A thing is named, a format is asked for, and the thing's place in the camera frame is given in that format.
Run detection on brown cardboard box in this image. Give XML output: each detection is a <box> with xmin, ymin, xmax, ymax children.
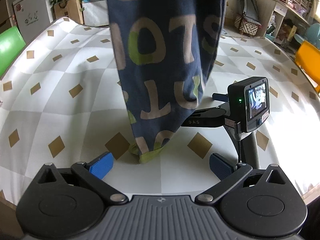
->
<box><xmin>54</xmin><ymin>0</ymin><xmax>84</xmax><ymax>25</ymax></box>

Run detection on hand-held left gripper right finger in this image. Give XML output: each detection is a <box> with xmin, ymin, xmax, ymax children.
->
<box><xmin>195</xmin><ymin>153</ymin><xmax>285</xmax><ymax>204</ymax></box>

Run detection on blue letter-print pants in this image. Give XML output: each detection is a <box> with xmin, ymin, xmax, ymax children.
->
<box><xmin>105</xmin><ymin>0</ymin><xmax>229</xmax><ymax>165</ymax></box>

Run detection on pale blue chair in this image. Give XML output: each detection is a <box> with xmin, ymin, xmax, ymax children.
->
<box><xmin>294</xmin><ymin>23</ymin><xmax>320</xmax><ymax>45</ymax></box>

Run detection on grey refrigerator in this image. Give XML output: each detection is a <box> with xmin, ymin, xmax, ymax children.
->
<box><xmin>0</xmin><ymin>0</ymin><xmax>13</xmax><ymax>34</ymax></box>

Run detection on yellow plastic chair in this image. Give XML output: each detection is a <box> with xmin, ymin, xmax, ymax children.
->
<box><xmin>295</xmin><ymin>41</ymin><xmax>320</xmax><ymax>93</ymax></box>

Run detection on cloth-covered side table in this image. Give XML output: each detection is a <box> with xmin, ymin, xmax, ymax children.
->
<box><xmin>82</xmin><ymin>0</ymin><xmax>111</xmax><ymax>27</ymax></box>

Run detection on green plastic chair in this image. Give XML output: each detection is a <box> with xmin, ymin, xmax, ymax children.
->
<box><xmin>0</xmin><ymin>26</ymin><xmax>26</xmax><ymax>77</ymax></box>

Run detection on white storage shelf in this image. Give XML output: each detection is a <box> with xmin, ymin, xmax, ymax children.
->
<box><xmin>257</xmin><ymin>0</ymin><xmax>320</xmax><ymax>43</ymax></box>

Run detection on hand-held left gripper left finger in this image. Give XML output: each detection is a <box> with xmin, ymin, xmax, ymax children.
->
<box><xmin>37</xmin><ymin>152</ymin><xmax>128</xmax><ymax>205</ymax></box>

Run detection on white chest freezer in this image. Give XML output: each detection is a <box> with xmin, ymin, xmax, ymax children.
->
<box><xmin>12</xmin><ymin>0</ymin><xmax>54</xmax><ymax>44</ymax></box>

